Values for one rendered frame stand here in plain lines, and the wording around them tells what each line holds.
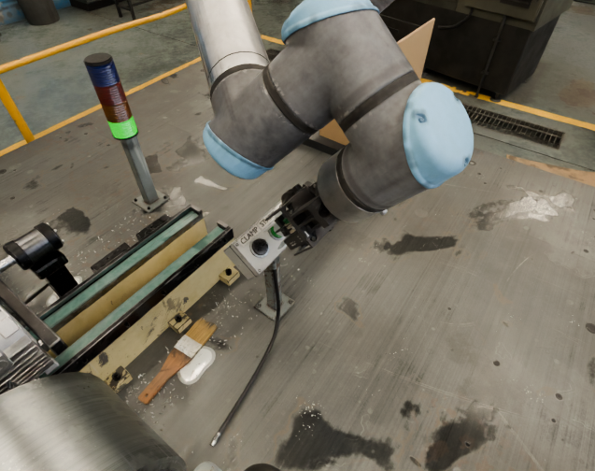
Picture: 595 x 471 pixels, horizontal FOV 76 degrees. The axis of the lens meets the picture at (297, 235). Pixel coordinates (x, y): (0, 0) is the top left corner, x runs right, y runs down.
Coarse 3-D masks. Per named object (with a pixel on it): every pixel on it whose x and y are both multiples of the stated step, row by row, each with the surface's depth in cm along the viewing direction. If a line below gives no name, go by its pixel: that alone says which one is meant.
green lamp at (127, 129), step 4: (132, 116) 94; (128, 120) 93; (132, 120) 94; (112, 124) 92; (116, 124) 92; (120, 124) 92; (124, 124) 92; (128, 124) 93; (132, 124) 94; (112, 128) 93; (116, 128) 92; (120, 128) 93; (124, 128) 93; (128, 128) 94; (132, 128) 94; (136, 128) 97; (112, 132) 95; (116, 132) 93; (120, 132) 93; (124, 132) 94; (128, 132) 94; (132, 132) 95; (136, 132) 97; (116, 136) 94; (120, 136) 94; (124, 136) 94; (128, 136) 95
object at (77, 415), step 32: (32, 384) 42; (64, 384) 44; (96, 384) 48; (0, 416) 38; (32, 416) 39; (64, 416) 40; (96, 416) 42; (128, 416) 45; (0, 448) 36; (32, 448) 36; (64, 448) 37; (96, 448) 38; (128, 448) 40; (160, 448) 43
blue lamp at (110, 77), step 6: (90, 66) 82; (96, 66) 86; (102, 66) 82; (108, 66) 83; (114, 66) 84; (90, 72) 83; (96, 72) 82; (102, 72) 83; (108, 72) 83; (114, 72) 85; (96, 78) 84; (102, 78) 84; (108, 78) 84; (114, 78) 85; (96, 84) 85; (102, 84) 84; (108, 84) 85; (114, 84) 86
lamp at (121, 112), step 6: (126, 102) 91; (108, 108) 89; (114, 108) 89; (120, 108) 90; (126, 108) 91; (108, 114) 90; (114, 114) 90; (120, 114) 90; (126, 114) 91; (132, 114) 94; (108, 120) 91; (114, 120) 91; (120, 120) 91; (126, 120) 92
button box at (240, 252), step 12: (276, 204) 74; (264, 216) 68; (252, 228) 66; (264, 228) 67; (240, 240) 64; (252, 240) 65; (276, 240) 68; (228, 252) 66; (240, 252) 64; (252, 252) 65; (276, 252) 67; (240, 264) 66; (252, 264) 64; (264, 264) 65; (252, 276) 66
